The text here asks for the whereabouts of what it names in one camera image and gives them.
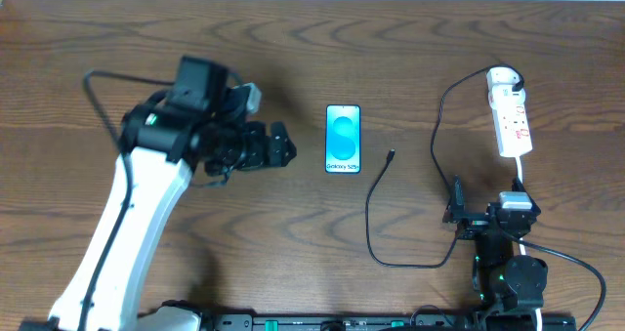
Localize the blue Galaxy smartphone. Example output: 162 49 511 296
324 104 361 174

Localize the black USB charging cable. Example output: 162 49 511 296
364 62 526 269

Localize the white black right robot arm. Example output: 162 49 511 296
443 177 548 330

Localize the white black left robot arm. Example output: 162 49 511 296
20 56 297 330

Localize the white power strip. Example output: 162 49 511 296
486 66 532 158

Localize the white power strip cord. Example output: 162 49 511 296
515 155 544 331

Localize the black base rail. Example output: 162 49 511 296
136 312 577 331

